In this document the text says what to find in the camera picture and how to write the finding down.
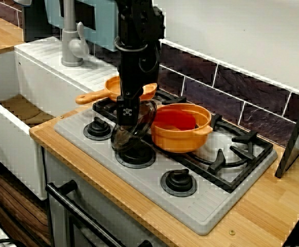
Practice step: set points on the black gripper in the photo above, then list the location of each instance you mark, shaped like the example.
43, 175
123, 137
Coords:
131, 85

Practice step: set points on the glass lid with yellow knob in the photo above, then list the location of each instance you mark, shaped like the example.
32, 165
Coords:
144, 121

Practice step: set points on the red toy pepper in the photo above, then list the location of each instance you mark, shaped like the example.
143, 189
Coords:
175, 119

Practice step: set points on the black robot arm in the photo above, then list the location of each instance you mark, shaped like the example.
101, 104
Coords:
134, 51

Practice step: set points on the black stove knob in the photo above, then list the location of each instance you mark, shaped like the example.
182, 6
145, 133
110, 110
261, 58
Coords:
98, 127
177, 181
139, 158

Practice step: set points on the dark tiled backsplash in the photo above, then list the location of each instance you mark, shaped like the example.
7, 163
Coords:
203, 85

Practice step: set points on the white sink unit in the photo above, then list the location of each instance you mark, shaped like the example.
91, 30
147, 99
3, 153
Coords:
49, 85

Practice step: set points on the teal toy microwave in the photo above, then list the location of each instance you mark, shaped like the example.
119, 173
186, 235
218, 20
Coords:
103, 25

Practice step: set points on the grey toy faucet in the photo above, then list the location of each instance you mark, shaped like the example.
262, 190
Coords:
68, 38

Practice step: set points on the black stove grate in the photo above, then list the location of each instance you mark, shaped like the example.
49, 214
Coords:
244, 137

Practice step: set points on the grey stove plate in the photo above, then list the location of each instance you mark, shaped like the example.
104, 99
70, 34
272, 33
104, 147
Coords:
206, 205

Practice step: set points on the black box behind faucet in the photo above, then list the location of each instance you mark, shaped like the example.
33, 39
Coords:
34, 23

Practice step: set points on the grey oven cabinet front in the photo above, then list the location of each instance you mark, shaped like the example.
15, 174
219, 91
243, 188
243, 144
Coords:
58, 221

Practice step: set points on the dark wood grain board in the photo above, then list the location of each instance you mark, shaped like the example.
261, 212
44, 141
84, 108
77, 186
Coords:
10, 205

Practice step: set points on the black side panel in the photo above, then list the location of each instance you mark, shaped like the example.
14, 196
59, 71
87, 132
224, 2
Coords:
293, 136

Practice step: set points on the wooden countertop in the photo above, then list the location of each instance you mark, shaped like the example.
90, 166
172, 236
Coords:
267, 205

